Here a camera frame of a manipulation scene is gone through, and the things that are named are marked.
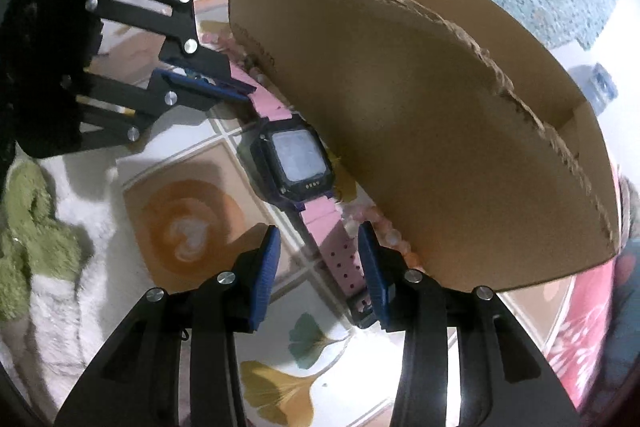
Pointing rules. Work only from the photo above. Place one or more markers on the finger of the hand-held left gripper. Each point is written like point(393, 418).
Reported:
point(210, 89)
point(220, 67)

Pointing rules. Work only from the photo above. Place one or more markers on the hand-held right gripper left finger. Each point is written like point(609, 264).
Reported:
point(265, 272)

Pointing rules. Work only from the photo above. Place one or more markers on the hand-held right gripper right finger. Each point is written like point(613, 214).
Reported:
point(371, 262)

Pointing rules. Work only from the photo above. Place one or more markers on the brown cardboard box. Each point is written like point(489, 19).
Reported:
point(400, 132)

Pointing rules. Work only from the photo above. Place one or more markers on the ginkgo leaf print tablecloth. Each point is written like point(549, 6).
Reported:
point(200, 227)

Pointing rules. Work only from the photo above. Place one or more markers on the pink floral blanket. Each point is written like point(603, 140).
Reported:
point(585, 332)

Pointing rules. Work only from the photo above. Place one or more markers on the light blue pillow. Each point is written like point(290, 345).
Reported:
point(620, 307)

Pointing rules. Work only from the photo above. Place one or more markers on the blue water jug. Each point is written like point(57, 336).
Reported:
point(599, 87)

